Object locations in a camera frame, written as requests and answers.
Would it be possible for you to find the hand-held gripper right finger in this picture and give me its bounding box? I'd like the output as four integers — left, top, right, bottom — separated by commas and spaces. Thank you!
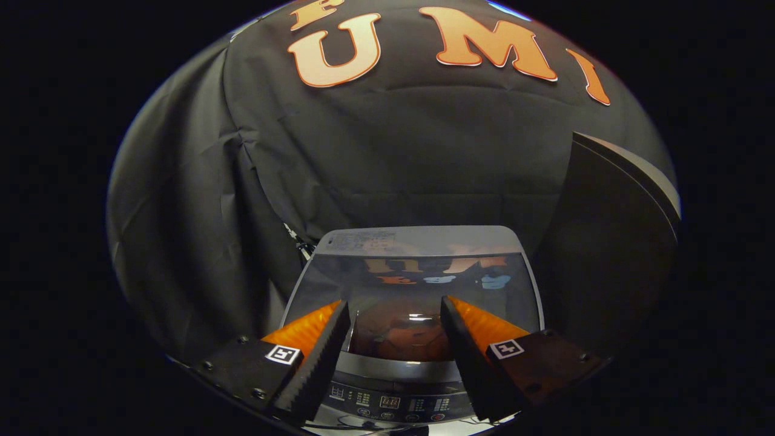
440, 296, 612, 423

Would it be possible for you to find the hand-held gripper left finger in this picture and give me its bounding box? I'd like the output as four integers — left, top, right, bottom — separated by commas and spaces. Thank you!
194, 300, 352, 424

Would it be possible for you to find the dark glass washing machine lid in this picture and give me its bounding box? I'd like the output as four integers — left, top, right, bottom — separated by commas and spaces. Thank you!
283, 251, 544, 371

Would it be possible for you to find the grey washing machine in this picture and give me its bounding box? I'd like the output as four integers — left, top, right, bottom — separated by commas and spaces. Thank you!
282, 226, 546, 434

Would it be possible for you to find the thin cable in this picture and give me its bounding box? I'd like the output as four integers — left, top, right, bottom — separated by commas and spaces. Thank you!
283, 223, 317, 258

